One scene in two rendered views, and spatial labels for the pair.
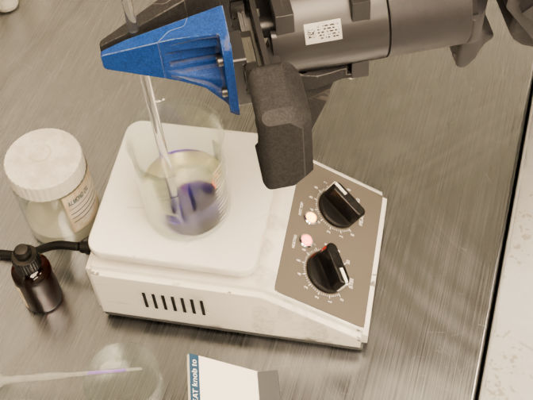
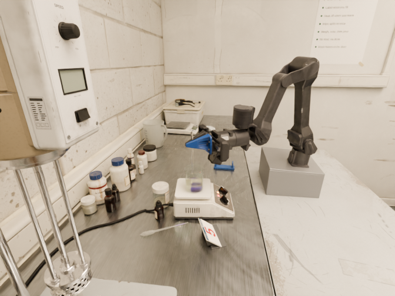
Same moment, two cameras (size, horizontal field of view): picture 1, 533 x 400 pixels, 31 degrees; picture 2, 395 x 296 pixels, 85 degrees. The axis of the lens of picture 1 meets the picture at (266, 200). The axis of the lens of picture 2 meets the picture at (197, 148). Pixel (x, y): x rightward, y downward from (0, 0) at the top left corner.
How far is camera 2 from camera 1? 32 cm
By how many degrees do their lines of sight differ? 34
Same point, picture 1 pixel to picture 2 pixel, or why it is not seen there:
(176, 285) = (194, 203)
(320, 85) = not seen: hidden behind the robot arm
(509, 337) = (262, 214)
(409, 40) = (239, 141)
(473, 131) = (241, 184)
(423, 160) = (234, 189)
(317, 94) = not seen: hidden behind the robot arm
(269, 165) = (222, 154)
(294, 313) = (219, 208)
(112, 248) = (180, 195)
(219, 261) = (203, 195)
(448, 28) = (245, 138)
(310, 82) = not seen: hidden behind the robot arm
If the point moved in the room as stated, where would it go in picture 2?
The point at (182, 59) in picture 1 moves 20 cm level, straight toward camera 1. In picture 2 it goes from (200, 144) to (233, 175)
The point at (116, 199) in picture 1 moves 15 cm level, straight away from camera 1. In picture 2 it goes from (178, 189) to (163, 170)
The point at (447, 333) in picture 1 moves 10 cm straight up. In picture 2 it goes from (250, 215) to (252, 189)
